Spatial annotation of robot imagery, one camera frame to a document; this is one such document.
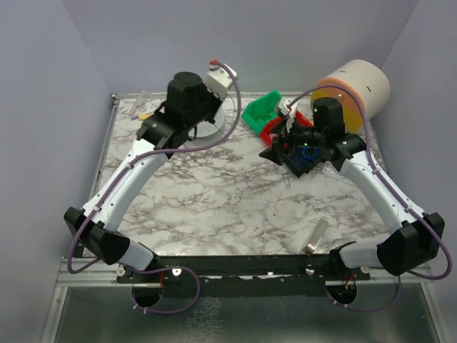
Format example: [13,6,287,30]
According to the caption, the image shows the clear plastic tube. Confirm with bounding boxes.
[129,91,149,116]

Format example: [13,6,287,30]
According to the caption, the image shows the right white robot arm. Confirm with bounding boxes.
[259,97,444,276]

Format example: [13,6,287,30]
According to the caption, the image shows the small grey staples box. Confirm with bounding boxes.
[301,219,328,256]

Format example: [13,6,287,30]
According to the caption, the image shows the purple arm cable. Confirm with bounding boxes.
[66,60,239,315]
[288,85,453,314]

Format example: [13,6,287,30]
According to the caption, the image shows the black mounting base bar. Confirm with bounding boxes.
[116,250,370,297]

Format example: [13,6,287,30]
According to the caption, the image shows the large beige cylinder drum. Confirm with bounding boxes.
[311,59,390,133]

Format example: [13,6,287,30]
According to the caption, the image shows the green coiled cable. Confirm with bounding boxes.
[252,109,278,123]

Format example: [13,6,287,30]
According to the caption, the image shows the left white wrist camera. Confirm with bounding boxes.
[204,59,238,101]

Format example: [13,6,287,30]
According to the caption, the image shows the grey plastic cable spool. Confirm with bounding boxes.
[176,94,224,146]

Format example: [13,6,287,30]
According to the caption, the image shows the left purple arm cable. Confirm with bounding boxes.
[66,60,239,315]

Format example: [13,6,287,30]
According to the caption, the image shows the pink yellow marker pen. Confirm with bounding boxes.
[131,114,151,121]

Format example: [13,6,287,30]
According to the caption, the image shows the clear protractor packet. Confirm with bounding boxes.
[321,161,341,177]

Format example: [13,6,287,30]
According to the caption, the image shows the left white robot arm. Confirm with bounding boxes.
[64,66,237,271]

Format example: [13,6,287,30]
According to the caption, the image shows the red plastic bin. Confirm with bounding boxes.
[259,110,313,146]

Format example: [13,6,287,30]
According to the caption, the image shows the black plastic bin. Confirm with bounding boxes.
[274,136,325,178]

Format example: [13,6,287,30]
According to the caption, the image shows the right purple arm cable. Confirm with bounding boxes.
[288,85,453,314]

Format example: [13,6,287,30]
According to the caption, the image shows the green plastic bin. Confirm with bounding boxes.
[241,90,282,136]

